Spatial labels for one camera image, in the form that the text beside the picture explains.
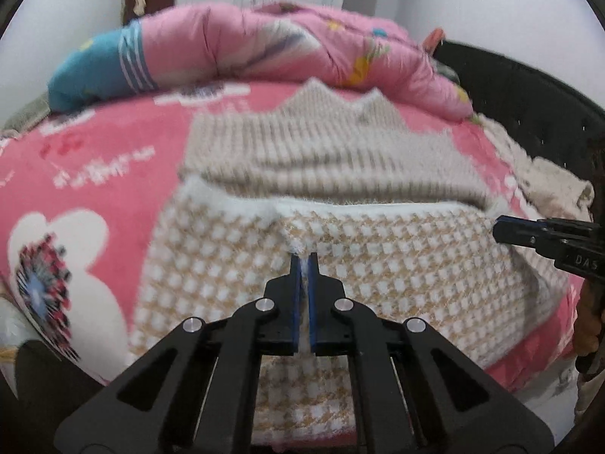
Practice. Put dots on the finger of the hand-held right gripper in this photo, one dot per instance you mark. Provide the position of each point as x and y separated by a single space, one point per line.
515 231

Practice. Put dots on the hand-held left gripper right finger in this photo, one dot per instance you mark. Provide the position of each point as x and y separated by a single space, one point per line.
313 293

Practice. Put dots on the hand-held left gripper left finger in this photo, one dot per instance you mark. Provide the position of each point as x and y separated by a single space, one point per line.
295 293

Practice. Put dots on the beige checked knit sweater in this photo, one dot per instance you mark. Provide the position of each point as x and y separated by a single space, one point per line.
378 269

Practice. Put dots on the person's right hand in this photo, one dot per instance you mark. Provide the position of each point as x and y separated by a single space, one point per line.
585 321

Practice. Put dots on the white fluffy cloth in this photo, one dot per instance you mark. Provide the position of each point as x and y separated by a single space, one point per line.
553 184

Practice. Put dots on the black headboard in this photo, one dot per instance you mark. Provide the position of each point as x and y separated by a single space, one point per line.
520 99

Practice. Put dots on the orange cloth item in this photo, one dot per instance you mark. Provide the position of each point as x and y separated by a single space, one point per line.
432 38

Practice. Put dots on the pink printed bed sheet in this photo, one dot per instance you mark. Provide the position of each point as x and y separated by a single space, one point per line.
94 175

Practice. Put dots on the pink printed quilt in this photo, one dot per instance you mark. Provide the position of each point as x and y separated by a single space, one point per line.
283 42

